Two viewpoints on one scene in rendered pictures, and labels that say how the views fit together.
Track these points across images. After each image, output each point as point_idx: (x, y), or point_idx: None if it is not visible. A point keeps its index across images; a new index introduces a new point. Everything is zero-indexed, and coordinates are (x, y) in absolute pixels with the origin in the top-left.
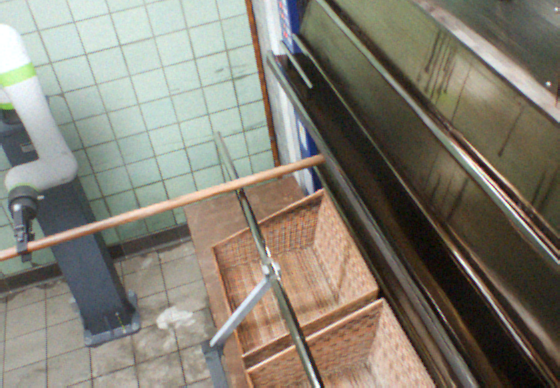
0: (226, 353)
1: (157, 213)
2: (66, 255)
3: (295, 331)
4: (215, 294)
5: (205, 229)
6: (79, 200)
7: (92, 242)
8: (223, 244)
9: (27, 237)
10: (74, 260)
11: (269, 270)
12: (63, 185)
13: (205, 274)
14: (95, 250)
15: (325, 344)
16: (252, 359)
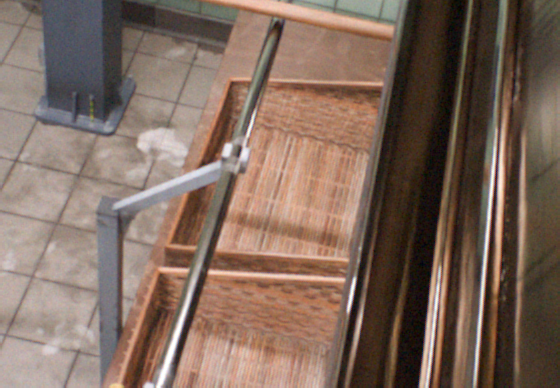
0: (163, 230)
1: None
2: None
3: (200, 256)
4: (202, 145)
5: (250, 50)
6: None
7: None
8: (247, 84)
9: None
10: None
11: (231, 154)
12: None
13: (208, 111)
14: None
15: (282, 296)
16: (179, 258)
